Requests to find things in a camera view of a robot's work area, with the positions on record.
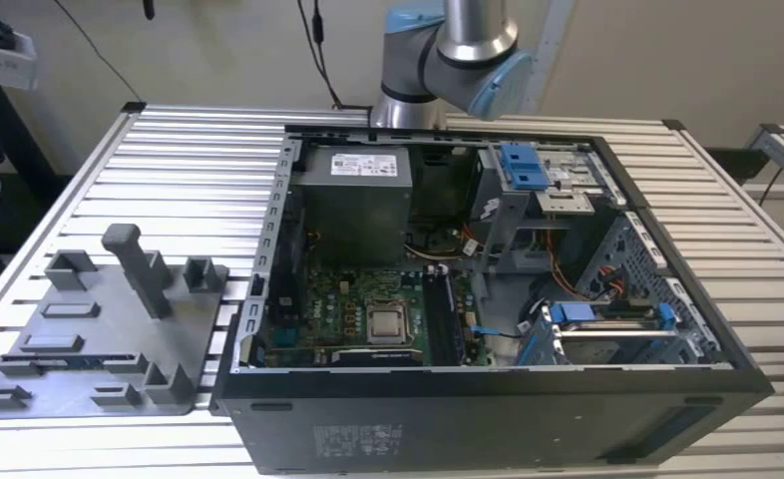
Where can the blue plastic drive carrier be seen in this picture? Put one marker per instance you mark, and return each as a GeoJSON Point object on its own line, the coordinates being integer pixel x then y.
{"type": "Point", "coordinates": [522, 167]}

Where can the blue green RAM stick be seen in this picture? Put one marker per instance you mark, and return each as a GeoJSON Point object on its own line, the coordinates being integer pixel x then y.
{"type": "Point", "coordinates": [65, 359]}

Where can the blue disk carrier with disk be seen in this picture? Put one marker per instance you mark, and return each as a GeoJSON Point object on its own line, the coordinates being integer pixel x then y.
{"type": "Point", "coordinates": [604, 344]}

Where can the black open PC case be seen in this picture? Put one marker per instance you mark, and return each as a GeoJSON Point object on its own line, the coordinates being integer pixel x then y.
{"type": "Point", "coordinates": [430, 424]}

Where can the black slanted frame bar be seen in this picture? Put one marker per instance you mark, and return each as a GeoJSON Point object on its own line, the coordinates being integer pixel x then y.
{"type": "Point", "coordinates": [25, 140]}

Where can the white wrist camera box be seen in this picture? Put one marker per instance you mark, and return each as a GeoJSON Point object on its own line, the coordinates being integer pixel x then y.
{"type": "Point", "coordinates": [1, 65]}

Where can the small black wall antenna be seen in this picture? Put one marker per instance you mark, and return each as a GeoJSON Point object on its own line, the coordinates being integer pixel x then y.
{"type": "Point", "coordinates": [148, 9]}

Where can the silver CPU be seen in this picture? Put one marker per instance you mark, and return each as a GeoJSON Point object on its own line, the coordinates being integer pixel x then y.
{"type": "Point", "coordinates": [386, 327]}

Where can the green motherboard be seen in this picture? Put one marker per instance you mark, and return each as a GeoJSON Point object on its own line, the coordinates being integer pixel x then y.
{"type": "Point", "coordinates": [337, 309]}

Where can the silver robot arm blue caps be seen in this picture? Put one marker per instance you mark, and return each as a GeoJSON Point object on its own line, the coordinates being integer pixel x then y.
{"type": "Point", "coordinates": [470, 45]}

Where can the grey power supply unit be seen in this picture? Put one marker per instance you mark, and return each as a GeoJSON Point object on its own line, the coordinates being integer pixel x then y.
{"type": "Point", "coordinates": [354, 219]}

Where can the grey plastic parts rack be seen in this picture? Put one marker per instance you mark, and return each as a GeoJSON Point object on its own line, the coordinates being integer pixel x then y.
{"type": "Point", "coordinates": [118, 349]}

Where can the grey metal drive cage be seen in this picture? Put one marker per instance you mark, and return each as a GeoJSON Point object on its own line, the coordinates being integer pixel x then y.
{"type": "Point", "coordinates": [510, 234]}

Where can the black table corner cap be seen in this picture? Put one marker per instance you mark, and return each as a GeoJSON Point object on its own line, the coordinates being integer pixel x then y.
{"type": "Point", "coordinates": [133, 107]}
{"type": "Point", "coordinates": [674, 125]}

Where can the black graphics card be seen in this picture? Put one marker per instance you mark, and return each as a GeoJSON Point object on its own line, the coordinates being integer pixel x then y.
{"type": "Point", "coordinates": [377, 356]}

